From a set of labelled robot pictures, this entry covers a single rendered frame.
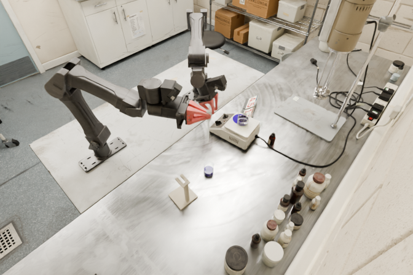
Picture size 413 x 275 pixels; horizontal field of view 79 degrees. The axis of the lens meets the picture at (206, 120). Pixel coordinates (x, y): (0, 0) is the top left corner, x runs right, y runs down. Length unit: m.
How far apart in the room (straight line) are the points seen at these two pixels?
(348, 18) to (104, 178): 1.09
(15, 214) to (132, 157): 1.41
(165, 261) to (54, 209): 1.48
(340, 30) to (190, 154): 0.75
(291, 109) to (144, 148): 0.75
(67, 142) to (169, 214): 0.60
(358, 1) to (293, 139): 0.59
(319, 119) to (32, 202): 2.08
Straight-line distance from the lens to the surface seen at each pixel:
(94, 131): 1.03
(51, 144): 1.34
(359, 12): 1.06
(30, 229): 2.27
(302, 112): 1.36
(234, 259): 0.84
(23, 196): 2.46
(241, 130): 1.09
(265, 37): 3.33
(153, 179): 1.05
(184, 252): 0.92
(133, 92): 0.86
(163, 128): 1.22
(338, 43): 1.09
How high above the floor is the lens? 1.77
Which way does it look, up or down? 45 degrees down
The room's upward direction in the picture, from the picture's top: straight up
